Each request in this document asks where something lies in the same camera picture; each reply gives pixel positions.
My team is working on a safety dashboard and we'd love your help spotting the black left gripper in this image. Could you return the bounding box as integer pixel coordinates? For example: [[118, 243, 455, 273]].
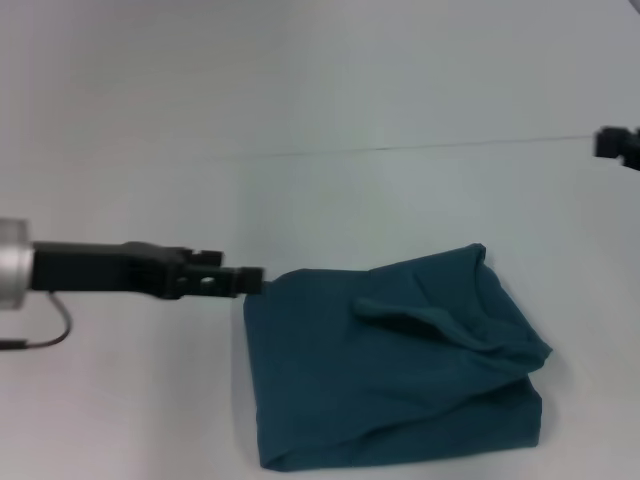
[[29, 241, 266, 302]]

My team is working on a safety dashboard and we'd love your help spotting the dark teal blue shirt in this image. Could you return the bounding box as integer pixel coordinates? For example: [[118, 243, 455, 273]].
[[243, 242, 554, 459]]

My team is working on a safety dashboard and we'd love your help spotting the left gripper cable with connector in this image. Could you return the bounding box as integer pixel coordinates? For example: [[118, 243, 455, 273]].
[[0, 291, 73, 350]]

